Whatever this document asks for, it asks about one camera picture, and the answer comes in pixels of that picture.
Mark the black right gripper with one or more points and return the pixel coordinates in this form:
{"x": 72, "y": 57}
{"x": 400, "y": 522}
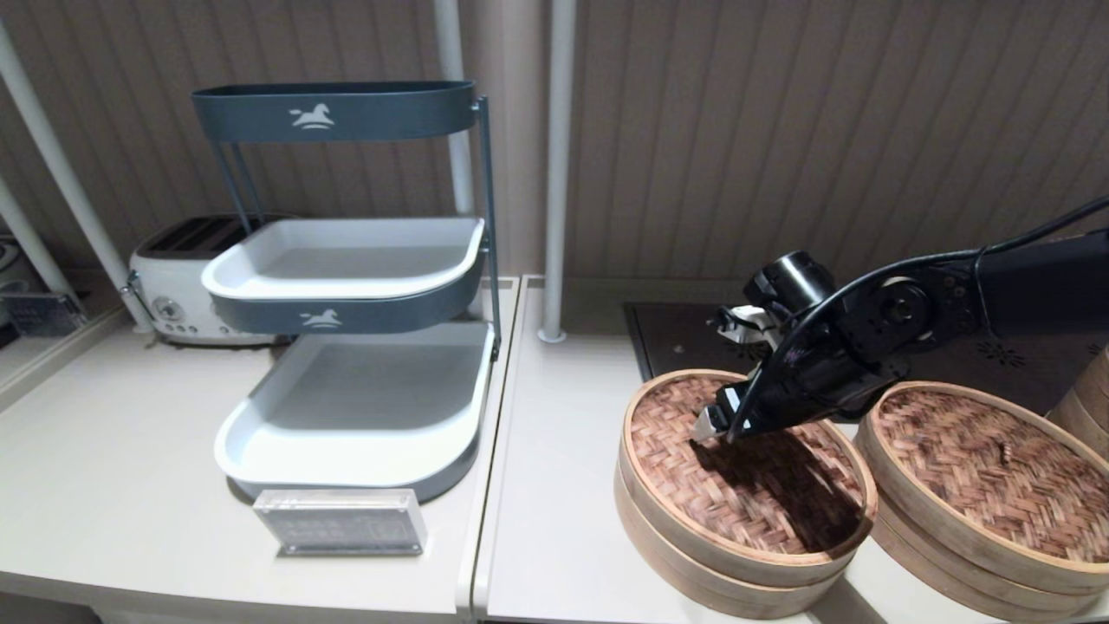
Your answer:
{"x": 823, "y": 381}

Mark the woven bamboo steamer lid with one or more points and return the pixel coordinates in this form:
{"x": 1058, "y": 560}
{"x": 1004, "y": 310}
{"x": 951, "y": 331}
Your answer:
{"x": 676, "y": 485}

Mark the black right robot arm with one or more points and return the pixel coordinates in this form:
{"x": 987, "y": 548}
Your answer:
{"x": 1040, "y": 286}

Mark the bamboo steamer basket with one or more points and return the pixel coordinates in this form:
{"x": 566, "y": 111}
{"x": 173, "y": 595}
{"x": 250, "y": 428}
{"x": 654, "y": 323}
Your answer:
{"x": 658, "y": 555}
{"x": 953, "y": 591}

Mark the right bamboo steamer with lid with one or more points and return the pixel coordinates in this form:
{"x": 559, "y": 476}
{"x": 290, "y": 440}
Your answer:
{"x": 979, "y": 468}

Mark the white upright support pole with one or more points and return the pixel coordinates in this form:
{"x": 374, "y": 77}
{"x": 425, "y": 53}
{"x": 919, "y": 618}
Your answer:
{"x": 450, "y": 43}
{"x": 559, "y": 130}

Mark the stacked bamboo steamers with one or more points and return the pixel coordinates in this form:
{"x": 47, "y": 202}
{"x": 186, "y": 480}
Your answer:
{"x": 1090, "y": 407}

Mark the clear acrylic warning sign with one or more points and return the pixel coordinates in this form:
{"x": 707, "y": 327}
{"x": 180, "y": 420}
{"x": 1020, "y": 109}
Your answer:
{"x": 346, "y": 524}

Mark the grey three-tier tray rack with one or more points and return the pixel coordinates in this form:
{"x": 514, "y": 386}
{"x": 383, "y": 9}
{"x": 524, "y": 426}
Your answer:
{"x": 346, "y": 114}

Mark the white retro toaster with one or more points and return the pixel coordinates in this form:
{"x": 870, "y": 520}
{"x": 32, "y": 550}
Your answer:
{"x": 169, "y": 286}

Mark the long slanted white pole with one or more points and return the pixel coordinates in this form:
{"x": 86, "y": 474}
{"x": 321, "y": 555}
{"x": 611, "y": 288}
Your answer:
{"x": 74, "y": 173}

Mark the short slanted white pole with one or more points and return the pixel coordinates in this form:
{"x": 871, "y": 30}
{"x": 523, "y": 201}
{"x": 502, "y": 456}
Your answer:
{"x": 35, "y": 245}

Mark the white round appliance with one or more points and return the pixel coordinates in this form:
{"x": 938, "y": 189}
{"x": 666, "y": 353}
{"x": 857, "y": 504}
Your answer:
{"x": 9, "y": 267}

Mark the right wrist camera assembly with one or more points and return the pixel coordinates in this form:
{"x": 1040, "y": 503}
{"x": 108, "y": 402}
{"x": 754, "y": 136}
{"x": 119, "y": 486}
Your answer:
{"x": 793, "y": 282}

